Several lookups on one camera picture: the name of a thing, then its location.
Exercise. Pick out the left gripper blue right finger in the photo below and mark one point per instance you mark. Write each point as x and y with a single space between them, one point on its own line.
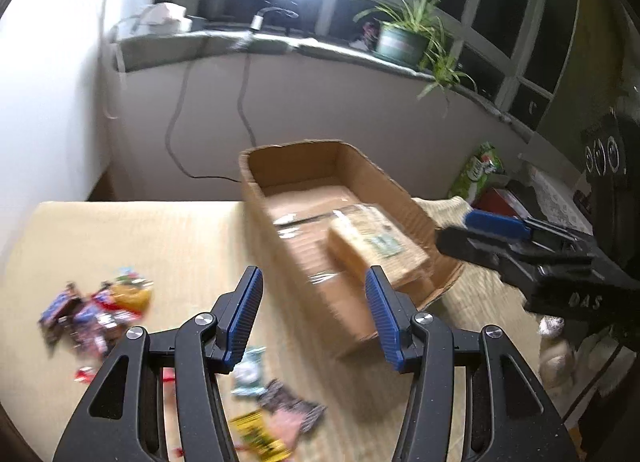
508 415

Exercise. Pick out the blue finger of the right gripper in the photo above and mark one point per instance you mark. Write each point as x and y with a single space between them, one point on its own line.
489 250
515 229

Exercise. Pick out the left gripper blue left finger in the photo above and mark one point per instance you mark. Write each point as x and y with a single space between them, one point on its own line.
121 415

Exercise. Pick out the Snickers bar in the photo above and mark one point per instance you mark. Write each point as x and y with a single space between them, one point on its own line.
53 319
94 330

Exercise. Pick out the bread loaf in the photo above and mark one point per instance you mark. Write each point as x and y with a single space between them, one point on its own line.
363 235

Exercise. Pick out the yellow jelly cup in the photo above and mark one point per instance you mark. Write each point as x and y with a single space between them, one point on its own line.
132 291

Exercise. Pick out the yellow black candy wrapper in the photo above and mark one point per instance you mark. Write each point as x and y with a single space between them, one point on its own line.
256 437

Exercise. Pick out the teal mint candy wrapper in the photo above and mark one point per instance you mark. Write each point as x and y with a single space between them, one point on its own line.
248 375

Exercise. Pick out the black white snack wrapper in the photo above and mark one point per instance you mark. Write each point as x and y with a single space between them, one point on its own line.
279 396

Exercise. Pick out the pink candy sachet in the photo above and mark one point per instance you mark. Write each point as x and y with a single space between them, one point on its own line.
288 425

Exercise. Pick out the white gloved hand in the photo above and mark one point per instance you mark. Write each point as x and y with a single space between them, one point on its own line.
557 358

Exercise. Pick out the red storage box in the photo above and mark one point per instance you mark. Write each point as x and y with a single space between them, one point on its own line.
513 199

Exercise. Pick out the green snack bag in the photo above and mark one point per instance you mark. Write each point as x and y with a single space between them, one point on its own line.
474 175

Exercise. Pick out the white lace cloth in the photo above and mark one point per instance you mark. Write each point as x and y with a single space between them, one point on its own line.
556 201

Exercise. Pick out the open cardboard box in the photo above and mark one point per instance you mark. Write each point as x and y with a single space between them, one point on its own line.
320 213

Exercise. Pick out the potted spider plant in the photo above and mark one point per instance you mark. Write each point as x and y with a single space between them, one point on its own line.
413 35

